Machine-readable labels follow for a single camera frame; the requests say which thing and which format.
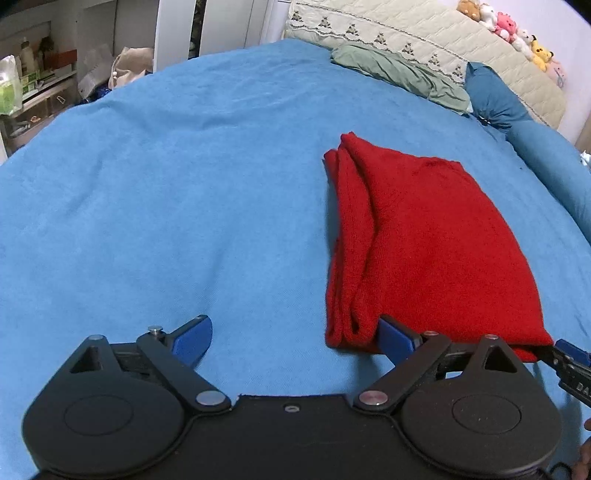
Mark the white bottle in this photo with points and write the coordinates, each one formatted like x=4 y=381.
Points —
x=27 y=55

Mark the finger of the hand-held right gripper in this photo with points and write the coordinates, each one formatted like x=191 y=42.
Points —
x=570 y=353

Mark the bed with blue sheet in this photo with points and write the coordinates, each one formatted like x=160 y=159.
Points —
x=161 y=207

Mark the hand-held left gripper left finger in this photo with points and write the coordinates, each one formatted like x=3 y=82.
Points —
x=194 y=339

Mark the blue duvet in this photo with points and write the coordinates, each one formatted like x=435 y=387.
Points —
x=549 y=161

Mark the cream tote bag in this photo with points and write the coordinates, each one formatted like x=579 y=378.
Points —
x=131 y=67

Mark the blue pillow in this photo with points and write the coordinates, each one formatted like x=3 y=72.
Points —
x=496 y=104

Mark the green pillow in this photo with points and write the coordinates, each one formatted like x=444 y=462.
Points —
x=401 y=71

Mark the grey white wardrobe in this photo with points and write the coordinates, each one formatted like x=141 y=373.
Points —
x=221 y=23

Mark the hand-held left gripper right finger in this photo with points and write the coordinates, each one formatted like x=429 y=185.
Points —
x=395 y=341

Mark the cream quilted headboard cover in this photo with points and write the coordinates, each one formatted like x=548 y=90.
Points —
x=461 y=37

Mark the white shelf desk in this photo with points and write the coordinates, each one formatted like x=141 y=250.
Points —
x=60 y=27

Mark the row of plush toys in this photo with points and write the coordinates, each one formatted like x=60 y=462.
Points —
x=512 y=32

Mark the red knit sweater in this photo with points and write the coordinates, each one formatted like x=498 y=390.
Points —
x=425 y=240

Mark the green plastic bag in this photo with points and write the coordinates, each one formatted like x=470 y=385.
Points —
x=9 y=87

